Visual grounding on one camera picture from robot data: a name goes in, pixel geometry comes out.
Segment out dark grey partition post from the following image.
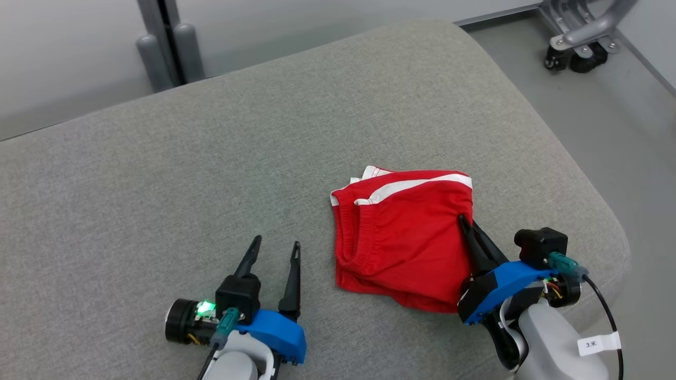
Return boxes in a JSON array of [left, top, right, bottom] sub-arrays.
[[137, 0, 181, 85]]

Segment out grey cylinder bumper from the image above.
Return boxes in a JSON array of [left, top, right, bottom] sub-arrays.
[[173, 22, 206, 84], [136, 34, 173, 93]]

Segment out white paper cable label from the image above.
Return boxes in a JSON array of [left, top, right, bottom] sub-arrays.
[[577, 331, 623, 357]]

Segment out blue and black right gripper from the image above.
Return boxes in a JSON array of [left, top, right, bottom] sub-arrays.
[[457, 214, 583, 326]]

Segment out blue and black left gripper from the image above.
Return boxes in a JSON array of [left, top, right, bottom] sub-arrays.
[[165, 235, 307, 366]]

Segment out grey metal wheeled frame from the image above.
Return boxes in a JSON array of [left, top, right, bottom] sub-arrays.
[[539, 0, 641, 74]]

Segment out red shorts with white stripes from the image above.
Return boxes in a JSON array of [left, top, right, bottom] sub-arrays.
[[330, 165, 474, 314]]

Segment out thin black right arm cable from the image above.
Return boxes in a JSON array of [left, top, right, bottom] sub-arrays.
[[581, 274, 625, 380]]

